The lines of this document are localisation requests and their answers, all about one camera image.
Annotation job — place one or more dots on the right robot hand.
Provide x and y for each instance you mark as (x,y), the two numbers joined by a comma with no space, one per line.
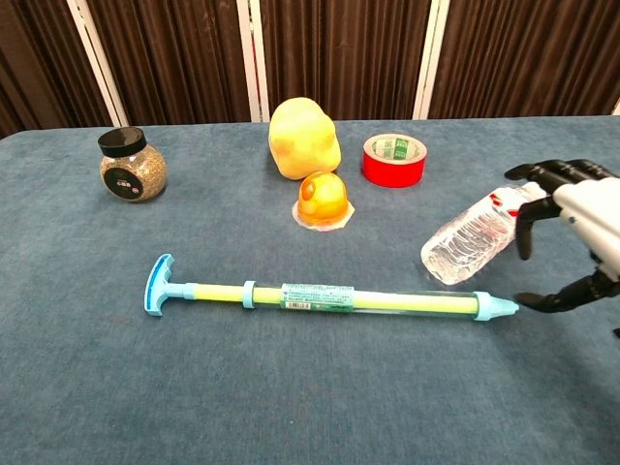
(588,208)

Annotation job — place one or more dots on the blue yellow water pump toy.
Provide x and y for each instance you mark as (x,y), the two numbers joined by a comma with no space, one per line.
(319,298)

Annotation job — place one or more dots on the clear plastic water bottle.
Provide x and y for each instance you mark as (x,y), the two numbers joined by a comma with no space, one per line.
(472,237)

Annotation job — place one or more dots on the red tape roll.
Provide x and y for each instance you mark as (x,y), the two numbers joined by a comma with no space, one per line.
(394,161)

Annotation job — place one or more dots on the orange jelly cup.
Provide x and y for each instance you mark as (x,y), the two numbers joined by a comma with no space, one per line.
(322,198)

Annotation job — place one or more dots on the dark brown pleated curtain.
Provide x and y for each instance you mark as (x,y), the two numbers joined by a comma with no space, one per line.
(339,53)

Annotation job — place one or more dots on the yellow plush toy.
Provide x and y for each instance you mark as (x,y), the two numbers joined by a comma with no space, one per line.
(302,138)

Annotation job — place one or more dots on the black-lidded seed jar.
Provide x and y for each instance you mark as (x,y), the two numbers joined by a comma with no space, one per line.
(132,167)

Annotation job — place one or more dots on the white screen frame post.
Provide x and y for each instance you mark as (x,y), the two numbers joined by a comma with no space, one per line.
(99,60)
(428,58)
(253,58)

